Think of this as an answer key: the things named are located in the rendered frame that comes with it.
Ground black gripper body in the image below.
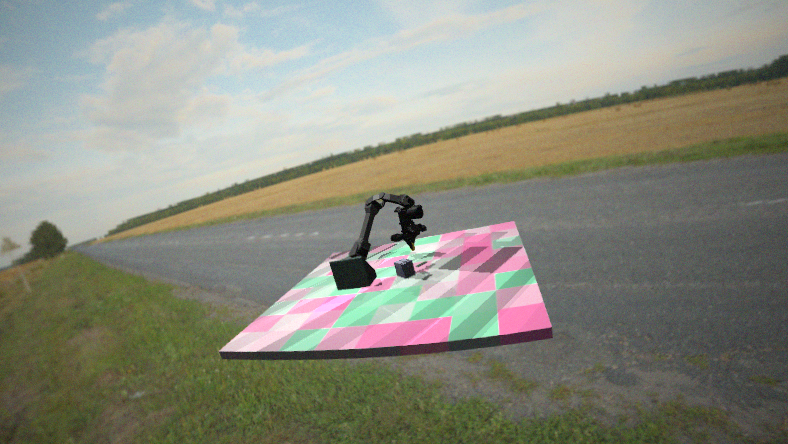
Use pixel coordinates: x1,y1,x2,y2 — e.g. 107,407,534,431
391,219,427,242

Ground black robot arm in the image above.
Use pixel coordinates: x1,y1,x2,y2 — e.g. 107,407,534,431
348,192,424,260

